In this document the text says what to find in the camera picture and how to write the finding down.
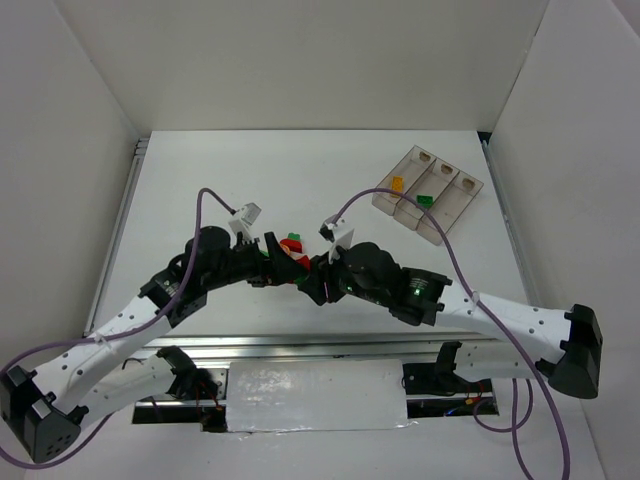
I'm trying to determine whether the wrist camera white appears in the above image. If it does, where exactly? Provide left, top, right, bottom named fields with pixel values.
left=319, top=215, right=354, bottom=263
left=228, top=202, right=261, bottom=242

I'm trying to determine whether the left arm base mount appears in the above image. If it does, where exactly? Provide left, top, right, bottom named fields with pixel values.
left=132, top=368, right=229, bottom=433

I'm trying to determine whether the red round lego brick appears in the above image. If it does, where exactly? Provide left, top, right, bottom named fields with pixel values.
left=296, top=255, right=311, bottom=272

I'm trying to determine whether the small green lego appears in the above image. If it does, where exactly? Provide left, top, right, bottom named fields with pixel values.
left=416, top=195, right=434, bottom=209

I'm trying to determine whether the clear bin for red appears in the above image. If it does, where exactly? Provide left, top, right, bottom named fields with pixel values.
left=416, top=172, right=484, bottom=245

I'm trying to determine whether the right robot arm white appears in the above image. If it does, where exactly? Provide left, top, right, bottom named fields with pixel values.
left=297, top=242, right=603, bottom=399

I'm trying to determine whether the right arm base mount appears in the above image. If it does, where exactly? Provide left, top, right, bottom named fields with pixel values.
left=401, top=363, right=498, bottom=419

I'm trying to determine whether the clear bin for green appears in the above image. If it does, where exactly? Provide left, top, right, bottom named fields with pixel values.
left=394, top=159, right=460, bottom=230

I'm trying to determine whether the white foil cover plate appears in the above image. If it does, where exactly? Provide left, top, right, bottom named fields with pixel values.
left=226, top=359, right=409, bottom=433

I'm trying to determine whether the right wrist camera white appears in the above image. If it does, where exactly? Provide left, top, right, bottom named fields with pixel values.
left=319, top=215, right=354, bottom=263

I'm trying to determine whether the yellow lego brick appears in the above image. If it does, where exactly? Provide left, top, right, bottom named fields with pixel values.
left=390, top=176, right=404, bottom=194

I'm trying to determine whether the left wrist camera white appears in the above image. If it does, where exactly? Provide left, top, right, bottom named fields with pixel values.
left=228, top=202, right=261, bottom=242

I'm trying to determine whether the red curved lego brick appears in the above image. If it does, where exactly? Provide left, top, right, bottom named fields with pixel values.
left=279, top=238, right=304, bottom=255

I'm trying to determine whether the clear bin for yellow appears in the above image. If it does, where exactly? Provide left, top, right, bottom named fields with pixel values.
left=372, top=145, right=437, bottom=216

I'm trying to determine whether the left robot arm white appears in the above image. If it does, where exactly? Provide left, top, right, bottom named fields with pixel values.
left=1, top=226, right=308, bottom=469

